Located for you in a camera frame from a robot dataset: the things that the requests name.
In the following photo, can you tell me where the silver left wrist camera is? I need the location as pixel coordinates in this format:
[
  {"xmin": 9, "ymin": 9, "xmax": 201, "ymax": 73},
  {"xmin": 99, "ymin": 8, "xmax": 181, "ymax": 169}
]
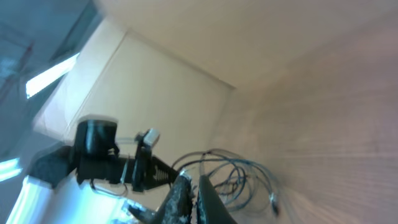
[{"xmin": 135, "ymin": 128, "xmax": 160, "ymax": 149}]

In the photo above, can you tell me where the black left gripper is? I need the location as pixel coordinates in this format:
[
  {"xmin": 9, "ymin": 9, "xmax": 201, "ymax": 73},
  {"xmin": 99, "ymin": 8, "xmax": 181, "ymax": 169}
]
[{"xmin": 76, "ymin": 146, "xmax": 178, "ymax": 192}]

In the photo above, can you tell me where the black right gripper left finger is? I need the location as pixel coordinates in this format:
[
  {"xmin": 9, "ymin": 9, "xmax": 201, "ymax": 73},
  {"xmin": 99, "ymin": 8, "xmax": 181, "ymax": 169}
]
[{"xmin": 127, "ymin": 173, "xmax": 193, "ymax": 224}]

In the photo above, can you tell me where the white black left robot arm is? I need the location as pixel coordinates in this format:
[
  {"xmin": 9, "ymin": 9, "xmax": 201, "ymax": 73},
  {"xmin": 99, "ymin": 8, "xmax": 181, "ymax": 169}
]
[{"xmin": 7, "ymin": 119, "xmax": 178, "ymax": 223}]

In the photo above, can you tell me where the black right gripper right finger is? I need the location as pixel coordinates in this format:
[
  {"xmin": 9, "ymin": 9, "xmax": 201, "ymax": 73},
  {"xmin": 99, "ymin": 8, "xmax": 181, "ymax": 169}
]
[{"xmin": 197, "ymin": 175, "xmax": 237, "ymax": 224}]

